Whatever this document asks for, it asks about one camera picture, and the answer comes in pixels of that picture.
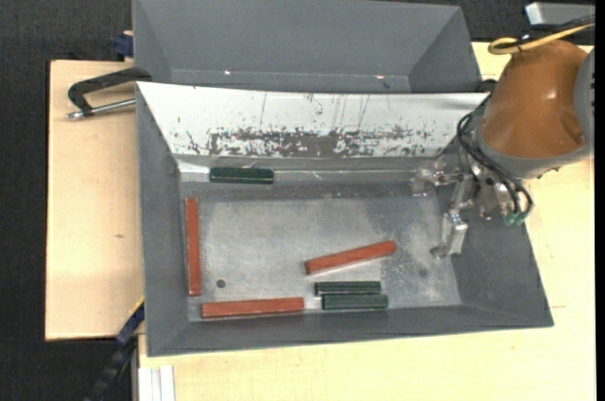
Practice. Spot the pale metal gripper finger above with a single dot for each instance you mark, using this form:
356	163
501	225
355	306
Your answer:
437	179
454	231

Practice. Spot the red-brown flat block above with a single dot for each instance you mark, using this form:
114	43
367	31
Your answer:
350	257
253	307
193	248

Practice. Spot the dark green flat block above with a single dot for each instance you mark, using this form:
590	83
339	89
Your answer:
355	302
347	287
242	175

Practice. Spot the grey metal bin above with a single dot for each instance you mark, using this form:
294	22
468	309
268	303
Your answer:
293	229

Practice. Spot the pale wood flat board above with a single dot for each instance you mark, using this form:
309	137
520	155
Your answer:
90	210

